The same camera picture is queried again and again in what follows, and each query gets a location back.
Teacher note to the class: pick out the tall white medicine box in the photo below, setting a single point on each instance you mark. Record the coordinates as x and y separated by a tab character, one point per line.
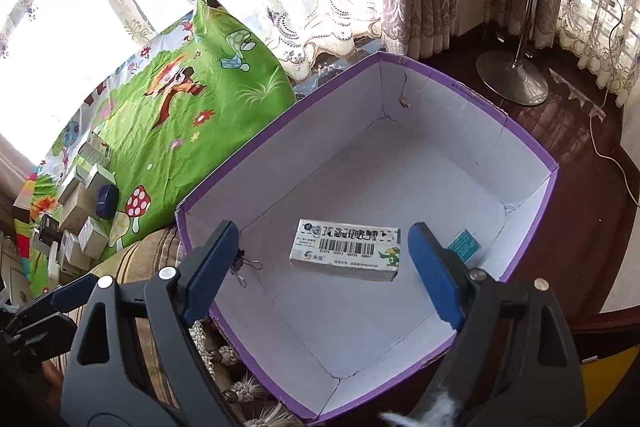
95	150

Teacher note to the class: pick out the small silver cube box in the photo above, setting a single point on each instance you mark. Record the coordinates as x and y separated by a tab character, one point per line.
98	177

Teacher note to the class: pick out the green cartoon tablecloth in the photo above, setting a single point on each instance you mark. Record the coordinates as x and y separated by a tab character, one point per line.
172	114

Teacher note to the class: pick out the white barcode medicine box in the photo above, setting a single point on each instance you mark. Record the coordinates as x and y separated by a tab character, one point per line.
356	251

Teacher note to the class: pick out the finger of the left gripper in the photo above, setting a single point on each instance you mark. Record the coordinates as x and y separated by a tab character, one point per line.
63	299

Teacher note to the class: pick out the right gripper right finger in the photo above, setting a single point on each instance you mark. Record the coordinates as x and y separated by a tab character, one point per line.
513	361

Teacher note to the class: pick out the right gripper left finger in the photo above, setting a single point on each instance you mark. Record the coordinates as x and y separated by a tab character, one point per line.
210	266

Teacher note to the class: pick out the teal medicine box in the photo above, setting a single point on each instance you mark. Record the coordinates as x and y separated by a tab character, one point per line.
464	245

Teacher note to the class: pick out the black Dormi box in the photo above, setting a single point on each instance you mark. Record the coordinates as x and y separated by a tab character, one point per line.
49	230

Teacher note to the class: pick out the large beige text box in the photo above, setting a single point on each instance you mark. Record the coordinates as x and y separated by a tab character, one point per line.
80	206

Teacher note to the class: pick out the flat silver box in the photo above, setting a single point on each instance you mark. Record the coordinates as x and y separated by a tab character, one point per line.
76	177

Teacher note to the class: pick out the white barcode music box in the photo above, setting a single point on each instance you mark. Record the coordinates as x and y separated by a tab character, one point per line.
68	272

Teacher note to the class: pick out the purple cardboard storage box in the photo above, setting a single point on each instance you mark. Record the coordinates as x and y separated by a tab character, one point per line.
389	142

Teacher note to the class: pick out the white Joyin Music box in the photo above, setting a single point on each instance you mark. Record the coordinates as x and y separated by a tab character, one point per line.
70	248

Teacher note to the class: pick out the black binder clip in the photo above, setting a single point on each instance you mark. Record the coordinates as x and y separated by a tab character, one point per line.
239	262

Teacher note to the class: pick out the dark blue small box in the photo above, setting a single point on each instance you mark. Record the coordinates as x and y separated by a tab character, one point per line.
107	201

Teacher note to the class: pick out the striped beige cushion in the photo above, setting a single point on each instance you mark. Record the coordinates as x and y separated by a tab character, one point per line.
150	296

